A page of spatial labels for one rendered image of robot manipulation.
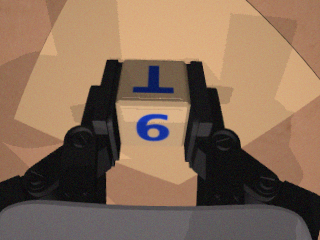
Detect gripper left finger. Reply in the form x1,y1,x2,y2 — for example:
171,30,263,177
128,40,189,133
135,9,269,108
0,60,122,212

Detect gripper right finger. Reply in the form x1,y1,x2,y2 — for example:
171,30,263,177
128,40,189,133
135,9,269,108
184,61,320,240

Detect tan flat mat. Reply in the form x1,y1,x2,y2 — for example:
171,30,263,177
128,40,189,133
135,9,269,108
14,0,320,185

